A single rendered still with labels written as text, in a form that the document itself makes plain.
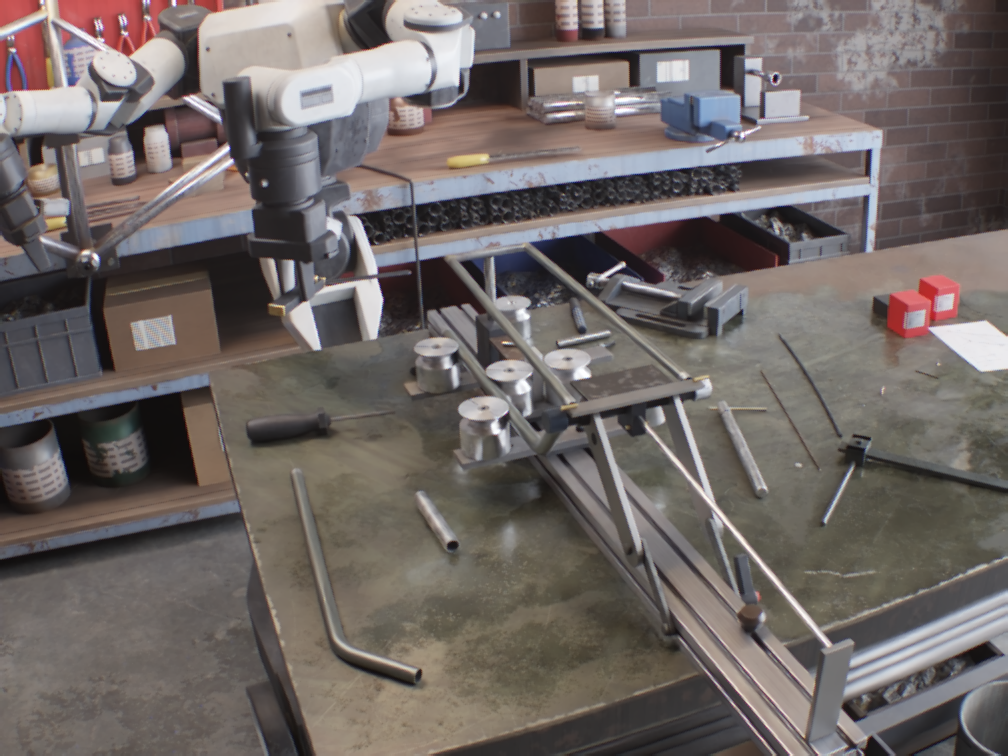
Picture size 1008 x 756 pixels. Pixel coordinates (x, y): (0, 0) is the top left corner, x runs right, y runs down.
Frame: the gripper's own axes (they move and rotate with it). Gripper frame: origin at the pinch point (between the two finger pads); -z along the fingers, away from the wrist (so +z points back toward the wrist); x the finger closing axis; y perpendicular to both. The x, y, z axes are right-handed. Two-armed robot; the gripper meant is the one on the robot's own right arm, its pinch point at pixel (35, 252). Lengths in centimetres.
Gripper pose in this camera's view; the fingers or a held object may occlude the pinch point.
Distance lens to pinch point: 162.0
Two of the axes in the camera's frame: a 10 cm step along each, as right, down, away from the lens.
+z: -3.1, -8.1, -5.1
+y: -7.0, 5.5, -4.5
